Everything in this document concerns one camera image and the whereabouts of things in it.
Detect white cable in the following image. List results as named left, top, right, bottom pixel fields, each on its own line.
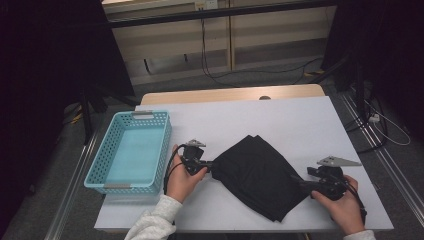
left=364, top=99, right=412, bottom=147

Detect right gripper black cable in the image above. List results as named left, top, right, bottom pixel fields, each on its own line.
left=343, top=181, right=368, bottom=225

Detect black curtain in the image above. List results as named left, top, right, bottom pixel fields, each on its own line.
left=321, top=0, right=424, bottom=141
left=0, top=0, right=135, bottom=234

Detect person's right hand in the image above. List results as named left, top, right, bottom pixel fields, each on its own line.
left=311, top=175, right=367, bottom=236

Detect person's left hand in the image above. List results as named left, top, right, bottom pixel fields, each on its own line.
left=165, top=144, right=208, bottom=204

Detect metal floor rail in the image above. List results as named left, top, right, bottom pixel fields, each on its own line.
left=44, top=131, right=98, bottom=240
left=339, top=92, right=424, bottom=218

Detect black pants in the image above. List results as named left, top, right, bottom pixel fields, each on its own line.
left=210, top=134, right=311, bottom=223

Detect black tripod stand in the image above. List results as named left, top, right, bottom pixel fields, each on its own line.
left=313, top=54, right=389, bottom=154
left=79, top=84, right=141, bottom=146

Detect light blue perforated basket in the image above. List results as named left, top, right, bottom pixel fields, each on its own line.
left=83, top=110, right=173, bottom=196

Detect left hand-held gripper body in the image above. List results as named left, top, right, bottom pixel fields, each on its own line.
left=181, top=139, right=207, bottom=177

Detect white wall socket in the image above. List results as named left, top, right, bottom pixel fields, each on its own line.
left=194, top=0, right=219, bottom=11

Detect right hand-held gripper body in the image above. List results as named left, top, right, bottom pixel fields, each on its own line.
left=306, top=155, right=363, bottom=201

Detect black power cable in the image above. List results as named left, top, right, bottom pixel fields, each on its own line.
left=199, top=9, right=325, bottom=89

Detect wooden table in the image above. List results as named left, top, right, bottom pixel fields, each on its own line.
left=140, top=83, right=326, bottom=106

